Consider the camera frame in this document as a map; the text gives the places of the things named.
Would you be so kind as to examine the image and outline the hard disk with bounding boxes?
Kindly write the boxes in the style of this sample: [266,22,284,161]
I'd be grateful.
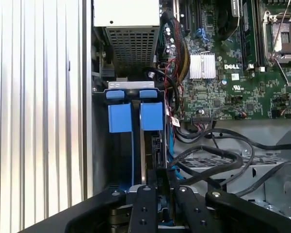
[108,101,167,193]

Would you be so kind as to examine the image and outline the CPU socket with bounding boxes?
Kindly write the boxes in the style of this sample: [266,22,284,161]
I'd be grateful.
[262,9,291,68]

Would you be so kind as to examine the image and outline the blue data cable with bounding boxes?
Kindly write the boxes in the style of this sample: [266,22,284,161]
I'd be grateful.
[167,118,185,182]

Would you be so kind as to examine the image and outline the black graphics card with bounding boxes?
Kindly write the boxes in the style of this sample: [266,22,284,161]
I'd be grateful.
[217,0,241,43]

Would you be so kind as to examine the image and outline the grey power supply box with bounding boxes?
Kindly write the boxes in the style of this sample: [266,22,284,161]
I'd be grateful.
[93,0,161,71]

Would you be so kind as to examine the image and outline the black RAM slot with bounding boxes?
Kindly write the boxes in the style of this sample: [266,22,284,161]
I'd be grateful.
[256,0,266,70]

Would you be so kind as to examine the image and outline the braided black yellow wire bundle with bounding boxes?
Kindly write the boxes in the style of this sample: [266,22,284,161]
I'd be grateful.
[161,12,192,83]

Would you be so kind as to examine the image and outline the open grey PC case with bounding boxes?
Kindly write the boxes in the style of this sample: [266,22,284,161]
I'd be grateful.
[82,0,291,233]

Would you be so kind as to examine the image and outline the green Dell motherboard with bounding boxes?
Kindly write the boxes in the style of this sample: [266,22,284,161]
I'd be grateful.
[160,0,291,125]

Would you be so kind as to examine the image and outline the blue SATA connector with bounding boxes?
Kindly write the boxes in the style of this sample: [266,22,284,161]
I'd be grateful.
[196,28,207,42]

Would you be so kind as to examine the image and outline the silver finned chipset heatsink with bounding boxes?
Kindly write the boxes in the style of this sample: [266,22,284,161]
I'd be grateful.
[189,53,217,80]

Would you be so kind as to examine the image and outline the installed blue disk carrier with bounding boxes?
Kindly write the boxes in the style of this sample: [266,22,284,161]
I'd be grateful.
[105,89,158,100]

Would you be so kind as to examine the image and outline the socket locking lever wire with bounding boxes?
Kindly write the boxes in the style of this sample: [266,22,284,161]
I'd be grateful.
[275,57,291,87]
[269,0,291,61]

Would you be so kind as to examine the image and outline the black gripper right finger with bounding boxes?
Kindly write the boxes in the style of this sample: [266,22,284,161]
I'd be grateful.
[168,169,291,233]

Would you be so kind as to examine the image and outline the black expansion slot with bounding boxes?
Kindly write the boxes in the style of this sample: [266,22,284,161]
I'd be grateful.
[180,0,192,34]
[195,0,202,31]

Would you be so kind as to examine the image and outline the black header plug coloured wires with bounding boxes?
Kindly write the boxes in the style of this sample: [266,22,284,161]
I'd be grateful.
[191,113,213,131]

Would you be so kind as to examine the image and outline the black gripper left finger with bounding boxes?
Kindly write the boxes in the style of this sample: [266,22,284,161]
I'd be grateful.
[19,168,159,233]

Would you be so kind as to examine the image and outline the green RAM stick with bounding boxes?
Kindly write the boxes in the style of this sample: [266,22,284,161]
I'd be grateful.
[241,0,258,71]

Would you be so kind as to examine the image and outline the curved thick black cable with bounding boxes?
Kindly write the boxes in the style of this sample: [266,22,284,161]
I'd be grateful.
[145,67,183,117]

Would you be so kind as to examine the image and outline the thick black sleeved disk wire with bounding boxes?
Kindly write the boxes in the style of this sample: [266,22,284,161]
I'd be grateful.
[155,145,244,195]

